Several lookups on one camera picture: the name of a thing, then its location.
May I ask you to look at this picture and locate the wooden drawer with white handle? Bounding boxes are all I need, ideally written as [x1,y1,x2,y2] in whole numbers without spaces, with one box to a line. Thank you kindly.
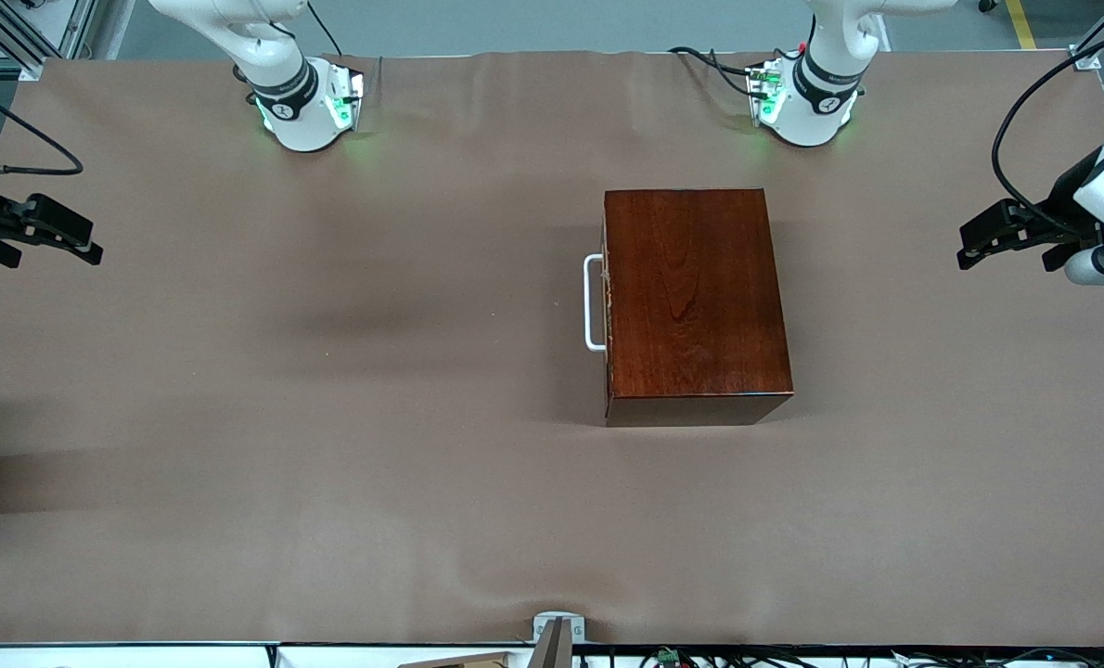
[584,223,613,420]

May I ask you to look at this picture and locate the brown table cover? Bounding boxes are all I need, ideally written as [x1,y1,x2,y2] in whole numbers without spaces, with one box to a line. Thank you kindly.
[0,48,1104,648]

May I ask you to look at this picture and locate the dark brown wooden cabinet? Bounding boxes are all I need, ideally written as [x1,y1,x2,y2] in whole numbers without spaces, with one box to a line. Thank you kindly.
[601,188,794,428]

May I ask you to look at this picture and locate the light wooden board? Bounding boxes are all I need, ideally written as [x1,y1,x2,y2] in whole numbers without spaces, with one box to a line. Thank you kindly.
[396,651,516,668]

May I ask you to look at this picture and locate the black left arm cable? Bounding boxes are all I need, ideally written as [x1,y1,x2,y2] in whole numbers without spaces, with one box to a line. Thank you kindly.
[991,37,1104,236]

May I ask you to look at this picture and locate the aluminium frame with diagonal struts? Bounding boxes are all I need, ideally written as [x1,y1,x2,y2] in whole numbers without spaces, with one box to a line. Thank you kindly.
[0,0,98,83]

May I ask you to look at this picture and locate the black left base cables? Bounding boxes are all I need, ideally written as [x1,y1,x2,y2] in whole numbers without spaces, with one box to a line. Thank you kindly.
[668,42,803,101]

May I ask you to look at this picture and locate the black right base cable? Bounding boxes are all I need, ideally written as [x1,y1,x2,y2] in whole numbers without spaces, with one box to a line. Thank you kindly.
[306,0,344,58]

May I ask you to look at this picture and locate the grey metal camera bracket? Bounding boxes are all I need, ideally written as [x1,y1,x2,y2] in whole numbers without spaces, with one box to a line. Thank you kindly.
[529,610,587,668]

